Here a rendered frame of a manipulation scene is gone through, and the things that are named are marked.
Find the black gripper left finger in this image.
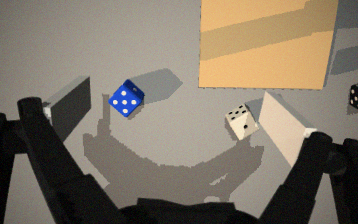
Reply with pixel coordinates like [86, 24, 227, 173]
[0, 75, 135, 224]

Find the blue die with white pips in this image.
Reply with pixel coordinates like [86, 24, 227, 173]
[108, 79, 145, 117]

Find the orange flat mat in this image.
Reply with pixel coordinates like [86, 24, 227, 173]
[199, 0, 339, 89]

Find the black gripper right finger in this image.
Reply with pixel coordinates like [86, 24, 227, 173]
[255, 91, 358, 224]

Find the black die with white pips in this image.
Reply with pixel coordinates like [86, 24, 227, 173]
[349, 84, 358, 109]

